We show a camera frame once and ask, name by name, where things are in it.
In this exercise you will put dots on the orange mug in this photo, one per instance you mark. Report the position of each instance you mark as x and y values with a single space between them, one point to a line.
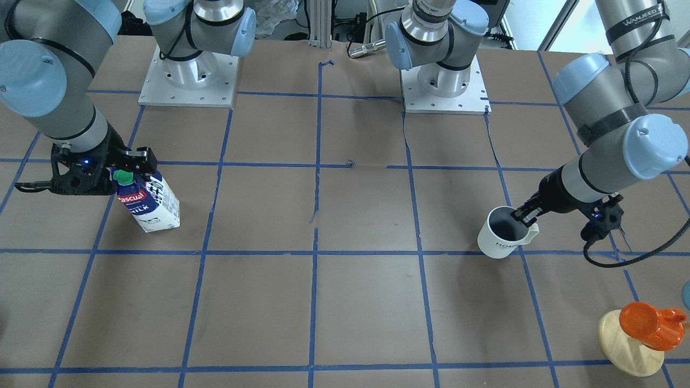
657 329

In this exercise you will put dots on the blue white milk carton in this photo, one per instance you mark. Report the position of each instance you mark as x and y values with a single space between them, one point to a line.
149 200

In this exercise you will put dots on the white ribbed mug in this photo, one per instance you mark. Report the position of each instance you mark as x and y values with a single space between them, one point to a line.
501 234

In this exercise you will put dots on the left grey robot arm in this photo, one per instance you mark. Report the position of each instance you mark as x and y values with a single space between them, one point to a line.
625 144

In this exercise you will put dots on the blue mug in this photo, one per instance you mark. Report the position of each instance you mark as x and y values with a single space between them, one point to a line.
685 294

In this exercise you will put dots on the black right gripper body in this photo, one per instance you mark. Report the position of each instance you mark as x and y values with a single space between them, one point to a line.
114 149

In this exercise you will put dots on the aluminium frame post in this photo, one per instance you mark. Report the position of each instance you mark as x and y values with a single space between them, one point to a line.
320 23

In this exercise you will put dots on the wooden mug tree stand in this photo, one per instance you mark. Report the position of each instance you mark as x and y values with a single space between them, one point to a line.
625 352

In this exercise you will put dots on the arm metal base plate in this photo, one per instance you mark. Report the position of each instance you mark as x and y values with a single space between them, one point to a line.
431 89
206 81

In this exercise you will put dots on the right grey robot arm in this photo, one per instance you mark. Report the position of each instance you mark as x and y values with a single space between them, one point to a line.
51 51

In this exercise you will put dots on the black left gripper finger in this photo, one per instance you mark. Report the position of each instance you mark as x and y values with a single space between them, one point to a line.
526 215

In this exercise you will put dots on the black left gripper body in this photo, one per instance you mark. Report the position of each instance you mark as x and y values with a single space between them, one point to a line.
553 197

